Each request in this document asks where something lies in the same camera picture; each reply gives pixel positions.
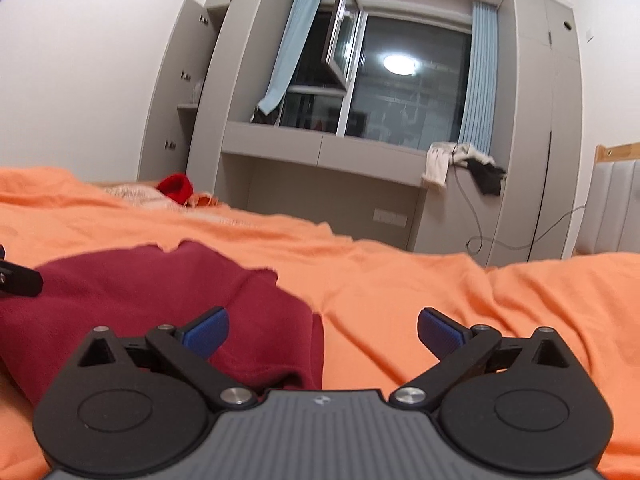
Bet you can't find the grey tall right wardrobe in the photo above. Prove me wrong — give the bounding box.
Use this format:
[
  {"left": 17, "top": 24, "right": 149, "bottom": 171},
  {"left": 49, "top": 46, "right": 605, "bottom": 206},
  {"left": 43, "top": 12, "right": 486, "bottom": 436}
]
[{"left": 414, "top": 0, "right": 586, "bottom": 267}]

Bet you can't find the grey window desk cabinet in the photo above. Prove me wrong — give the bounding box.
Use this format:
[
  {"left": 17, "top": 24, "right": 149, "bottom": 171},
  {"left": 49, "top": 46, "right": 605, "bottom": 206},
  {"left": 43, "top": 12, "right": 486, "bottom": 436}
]
[{"left": 215, "top": 122, "right": 425, "bottom": 250}]

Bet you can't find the left light blue curtain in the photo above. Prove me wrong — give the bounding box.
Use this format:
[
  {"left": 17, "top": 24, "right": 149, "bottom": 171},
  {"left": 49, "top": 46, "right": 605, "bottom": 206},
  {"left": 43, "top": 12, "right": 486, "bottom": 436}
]
[{"left": 256, "top": 0, "right": 321, "bottom": 115}]

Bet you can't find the black cloth on sill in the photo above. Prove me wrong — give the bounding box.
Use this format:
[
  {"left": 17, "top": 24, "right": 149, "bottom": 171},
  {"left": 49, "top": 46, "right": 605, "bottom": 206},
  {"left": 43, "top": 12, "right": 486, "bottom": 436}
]
[{"left": 464, "top": 157, "right": 506, "bottom": 196}]

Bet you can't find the white wall socket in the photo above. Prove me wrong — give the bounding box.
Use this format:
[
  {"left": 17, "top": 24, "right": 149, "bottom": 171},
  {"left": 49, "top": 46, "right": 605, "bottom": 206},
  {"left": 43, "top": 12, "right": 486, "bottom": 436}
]
[{"left": 372, "top": 208, "right": 408, "bottom": 229}]

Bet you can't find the patterned pink pillow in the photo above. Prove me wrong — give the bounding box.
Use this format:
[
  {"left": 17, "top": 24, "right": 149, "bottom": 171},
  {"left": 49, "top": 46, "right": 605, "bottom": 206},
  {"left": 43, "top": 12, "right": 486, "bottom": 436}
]
[{"left": 103, "top": 183, "right": 218, "bottom": 210}]

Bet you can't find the grey charging cable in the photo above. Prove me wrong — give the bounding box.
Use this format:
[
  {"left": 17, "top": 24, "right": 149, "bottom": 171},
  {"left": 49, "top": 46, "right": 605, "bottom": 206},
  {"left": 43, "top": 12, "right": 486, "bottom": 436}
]
[{"left": 449, "top": 144, "right": 587, "bottom": 256}]

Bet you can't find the light blue curtain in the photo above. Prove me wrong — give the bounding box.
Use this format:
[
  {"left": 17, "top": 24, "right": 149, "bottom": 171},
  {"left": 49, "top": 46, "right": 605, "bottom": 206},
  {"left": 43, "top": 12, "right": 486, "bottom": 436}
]
[
  {"left": 459, "top": 1, "right": 498, "bottom": 155},
  {"left": 256, "top": 0, "right": 321, "bottom": 115}
]

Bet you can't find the orange bed sheet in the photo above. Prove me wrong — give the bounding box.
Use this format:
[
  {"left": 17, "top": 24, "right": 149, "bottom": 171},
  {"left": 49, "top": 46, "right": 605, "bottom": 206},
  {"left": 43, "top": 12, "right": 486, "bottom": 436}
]
[{"left": 1, "top": 168, "right": 639, "bottom": 479}]

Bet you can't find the dark red garment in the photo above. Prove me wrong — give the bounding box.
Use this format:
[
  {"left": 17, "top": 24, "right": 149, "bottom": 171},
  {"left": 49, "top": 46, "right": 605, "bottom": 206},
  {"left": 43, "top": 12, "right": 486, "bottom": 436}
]
[{"left": 1, "top": 240, "right": 323, "bottom": 403}]

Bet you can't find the bright red cloth item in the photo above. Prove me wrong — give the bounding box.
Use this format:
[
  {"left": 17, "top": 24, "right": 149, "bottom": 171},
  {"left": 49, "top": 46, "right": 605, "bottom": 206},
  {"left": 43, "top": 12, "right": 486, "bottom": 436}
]
[{"left": 155, "top": 172, "right": 194, "bottom": 206}]

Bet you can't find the right light blue curtain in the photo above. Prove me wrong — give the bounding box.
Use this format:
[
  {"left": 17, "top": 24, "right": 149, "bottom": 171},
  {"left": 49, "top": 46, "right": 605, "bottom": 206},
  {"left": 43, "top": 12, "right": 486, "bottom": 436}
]
[{"left": 459, "top": 1, "right": 498, "bottom": 155}]

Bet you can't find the white cloth on sill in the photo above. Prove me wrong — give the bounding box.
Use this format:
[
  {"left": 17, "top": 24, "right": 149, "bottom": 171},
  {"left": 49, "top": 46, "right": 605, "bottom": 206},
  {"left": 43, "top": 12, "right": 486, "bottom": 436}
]
[{"left": 421, "top": 142, "right": 483, "bottom": 190}]

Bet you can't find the open window sash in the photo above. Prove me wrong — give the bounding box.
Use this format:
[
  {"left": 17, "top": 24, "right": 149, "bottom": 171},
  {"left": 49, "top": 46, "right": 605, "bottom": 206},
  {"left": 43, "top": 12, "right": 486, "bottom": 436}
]
[{"left": 322, "top": 0, "right": 363, "bottom": 90}]

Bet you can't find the padded wooden headboard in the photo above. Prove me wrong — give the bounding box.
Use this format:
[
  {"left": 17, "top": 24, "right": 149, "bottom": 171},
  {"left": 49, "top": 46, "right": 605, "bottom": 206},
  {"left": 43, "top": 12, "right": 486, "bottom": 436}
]
[{"left": 573, "top": 143, "right": 640, "bottom": 256}]

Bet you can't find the grey open wardrobe door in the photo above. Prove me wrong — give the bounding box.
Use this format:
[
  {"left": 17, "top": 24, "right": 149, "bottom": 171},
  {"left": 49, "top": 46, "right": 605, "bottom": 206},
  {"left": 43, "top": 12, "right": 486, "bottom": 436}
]
[{"left": 138, "top": 0, "right": 217, "bottom": 181}]

